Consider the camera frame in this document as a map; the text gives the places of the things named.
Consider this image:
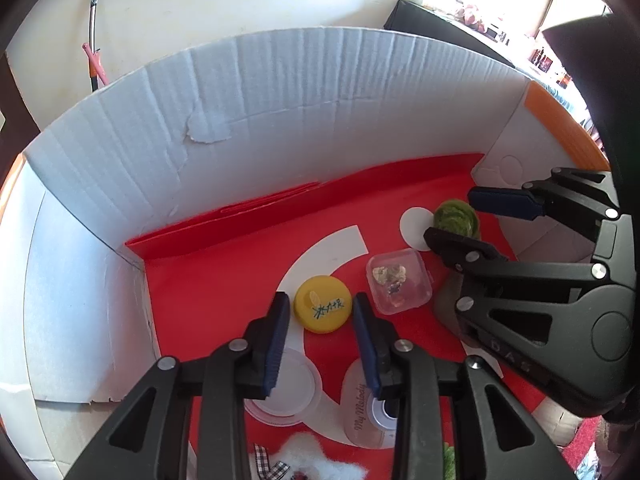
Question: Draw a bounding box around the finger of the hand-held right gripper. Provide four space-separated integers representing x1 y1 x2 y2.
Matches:
424 226 626 349
467 168 622 242

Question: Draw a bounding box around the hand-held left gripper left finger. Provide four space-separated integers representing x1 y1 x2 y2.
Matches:
65 291 292 480

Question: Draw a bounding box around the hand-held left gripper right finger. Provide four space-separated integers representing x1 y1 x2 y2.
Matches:
352 294 576 480

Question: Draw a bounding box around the green swirl plush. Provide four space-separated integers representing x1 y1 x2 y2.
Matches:
432 200 482 241

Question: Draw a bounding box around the clear round plastic lid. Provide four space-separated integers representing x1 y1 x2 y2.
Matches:
244 350 323 427

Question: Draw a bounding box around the yellow round cap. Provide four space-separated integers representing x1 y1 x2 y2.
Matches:
292 275 353 333

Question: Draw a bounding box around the white round device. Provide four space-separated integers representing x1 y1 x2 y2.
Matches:
342 357 401 450

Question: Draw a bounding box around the small clear square box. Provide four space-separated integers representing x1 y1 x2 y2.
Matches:
366 247 433 316

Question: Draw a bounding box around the orange and white cardboard box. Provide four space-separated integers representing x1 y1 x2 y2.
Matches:
0 25 613 480

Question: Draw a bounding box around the white plush toy with bow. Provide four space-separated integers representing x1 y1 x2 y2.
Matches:
252 432 368 480

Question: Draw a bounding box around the red knit mat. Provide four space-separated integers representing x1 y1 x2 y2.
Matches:
560 417 613 480

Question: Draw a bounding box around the pink plastic hook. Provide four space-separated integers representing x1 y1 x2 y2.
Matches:
81 42 109 87

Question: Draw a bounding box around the metal pole with orange tip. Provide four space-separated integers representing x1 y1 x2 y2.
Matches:
87 0 103 92

